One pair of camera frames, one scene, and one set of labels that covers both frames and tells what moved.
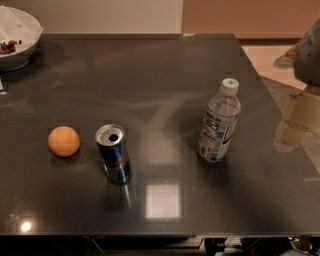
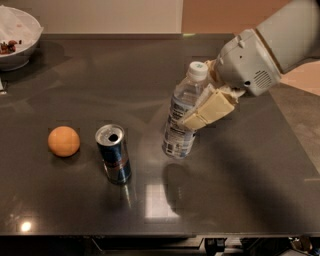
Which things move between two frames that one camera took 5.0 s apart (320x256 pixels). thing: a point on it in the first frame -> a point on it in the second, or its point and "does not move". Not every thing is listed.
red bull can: x=114 y=155 does not move
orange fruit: x=63 y=141 does not move
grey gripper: x=308 y=60 -> x=247 y=63
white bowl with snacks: x=19 y=37 does not move
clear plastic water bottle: x=223 y=110 -> x=177 y=140
